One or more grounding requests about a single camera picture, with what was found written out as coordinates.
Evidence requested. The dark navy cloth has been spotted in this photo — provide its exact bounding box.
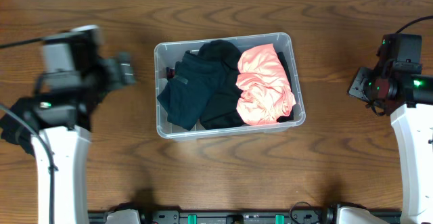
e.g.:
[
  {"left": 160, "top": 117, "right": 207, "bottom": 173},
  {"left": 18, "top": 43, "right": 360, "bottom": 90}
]
[{"left": 157, "top": 51, "right": 227, "bottom": 131}]

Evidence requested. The black cloth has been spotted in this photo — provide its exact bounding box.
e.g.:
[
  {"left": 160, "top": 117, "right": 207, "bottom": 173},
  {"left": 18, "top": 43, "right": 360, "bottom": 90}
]
[{"left": 1, "top": 97, "right": 39, "bottom": 156}]

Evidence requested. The black garment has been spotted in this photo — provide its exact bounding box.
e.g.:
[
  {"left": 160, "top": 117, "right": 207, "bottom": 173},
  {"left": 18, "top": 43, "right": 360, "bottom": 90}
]
[{"left": 198, "top": 40, "right": 293, "bottom": 130}]

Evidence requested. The pink shirt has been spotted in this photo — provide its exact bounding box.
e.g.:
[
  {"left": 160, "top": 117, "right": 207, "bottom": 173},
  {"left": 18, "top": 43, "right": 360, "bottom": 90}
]
[{"left": 235, "top": 44, "right": 296, "bottom": 126}]

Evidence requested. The red plaid flannel shirt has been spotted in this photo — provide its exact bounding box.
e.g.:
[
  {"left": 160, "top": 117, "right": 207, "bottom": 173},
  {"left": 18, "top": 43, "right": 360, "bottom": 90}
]
[{"left": 166, "top": 67, "right": 175, "bottom": 80}]

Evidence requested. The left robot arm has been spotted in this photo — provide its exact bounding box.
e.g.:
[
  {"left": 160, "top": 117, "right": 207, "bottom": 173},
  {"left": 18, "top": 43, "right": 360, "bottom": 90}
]
[{"left": 24, "top": 25, "right": 136, "bottom": 223}]

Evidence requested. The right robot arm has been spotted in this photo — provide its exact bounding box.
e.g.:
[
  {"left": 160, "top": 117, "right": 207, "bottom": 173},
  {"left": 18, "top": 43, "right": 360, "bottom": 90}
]
[{"left": 347, "top": 33, "right": 432, "bottom": 223}]

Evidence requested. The clear plastic storage bin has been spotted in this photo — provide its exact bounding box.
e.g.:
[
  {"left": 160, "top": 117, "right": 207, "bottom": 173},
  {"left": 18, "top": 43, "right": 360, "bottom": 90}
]
[{"left": 154, "top": 32, "right": 306, "bottom": 141}]

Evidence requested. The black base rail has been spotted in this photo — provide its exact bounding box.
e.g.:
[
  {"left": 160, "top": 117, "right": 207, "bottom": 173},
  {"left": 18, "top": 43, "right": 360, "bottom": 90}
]
[{"left": 85, "top": 202, "right": 417, "bottom": 224}]

